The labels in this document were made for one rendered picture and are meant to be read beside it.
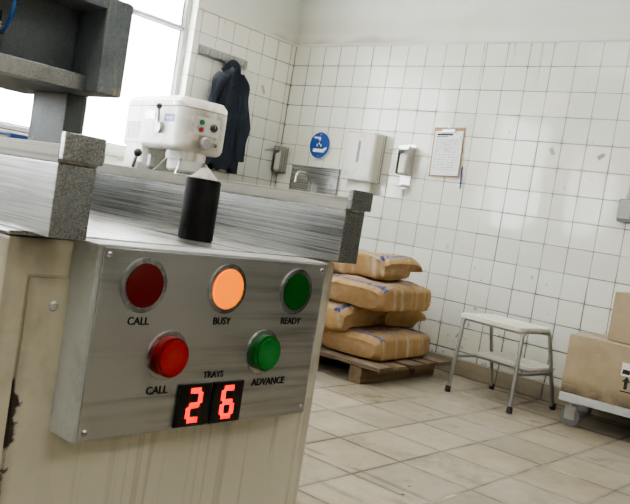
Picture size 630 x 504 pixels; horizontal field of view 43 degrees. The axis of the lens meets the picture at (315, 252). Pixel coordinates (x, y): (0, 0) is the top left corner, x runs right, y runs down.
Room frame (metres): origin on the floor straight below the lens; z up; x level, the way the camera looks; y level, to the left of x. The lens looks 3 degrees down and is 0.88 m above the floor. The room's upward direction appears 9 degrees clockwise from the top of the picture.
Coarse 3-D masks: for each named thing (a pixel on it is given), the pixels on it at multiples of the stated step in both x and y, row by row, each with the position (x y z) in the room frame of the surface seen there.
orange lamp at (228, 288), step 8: (224, 272) 0.61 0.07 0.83; (232, 272) 0.62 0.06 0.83; (216, 280) 0.61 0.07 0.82; (224, 280) 0.61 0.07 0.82; (232, 280) 0.62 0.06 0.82; (240, 280) 0.63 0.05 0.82; (216, 288) 0.61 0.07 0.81; (224, 288) 0.61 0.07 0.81; (232, 288) 0.62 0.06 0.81; (240, 288) 0.63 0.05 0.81; (216, 296) 0.61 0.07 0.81; (224, 296) 0.61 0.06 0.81; (232, 296) 0.62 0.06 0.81; (240, 296) 0.63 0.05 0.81; (224, 304) 0.62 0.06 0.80; (232, 304) 0.62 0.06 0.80
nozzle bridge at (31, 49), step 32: (0, 0) 1.28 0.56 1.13; (32, 0) 1.32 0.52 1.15; (64, 0) 1.31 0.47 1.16; (96, 0) 1.31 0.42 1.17; (32, 32) 1.32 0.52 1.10; (64, 32) 1.36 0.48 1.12; (96, 32) 1.34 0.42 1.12; (128, 32) 1.36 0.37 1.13; (0, 64) 1.24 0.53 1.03; (32, 64) 1.27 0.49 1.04; (64, 64) 1.37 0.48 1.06; (96, 64) 1.33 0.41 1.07; (64, 96) 1.41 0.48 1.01; (96, 96) 1.40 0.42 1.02; (32, 128) 1.47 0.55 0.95; (64, 128) 1.41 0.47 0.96
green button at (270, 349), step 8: (264, 336) 0.65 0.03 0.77; (272, 336) 0.65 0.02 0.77; (256, 344) 0.64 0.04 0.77; (264, 344) 0.64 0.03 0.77; (272, 344) 0.65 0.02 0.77; (256, 352) 0.64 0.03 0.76; (264, 352) 0.65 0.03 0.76; (272, 352) 0.65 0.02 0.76; (256, 360) 0.64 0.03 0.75; (264, 360) 0.65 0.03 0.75; (272, 360) 0.65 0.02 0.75; (256, 368) 0.65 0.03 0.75; (264, 368) 0.65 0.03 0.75
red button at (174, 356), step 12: (168, 336) 0.58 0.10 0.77; (156, 348) 0.57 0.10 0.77; (168, 348) 0.57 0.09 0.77; (180, 348) 0.58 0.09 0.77; (156, 360) 0.57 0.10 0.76; (168, 360) 0.57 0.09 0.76; (180, 360) 0.58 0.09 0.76; (156, 372) 0.57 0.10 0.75; (168, 372) 0.57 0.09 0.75; (180, 372) 0.58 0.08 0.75
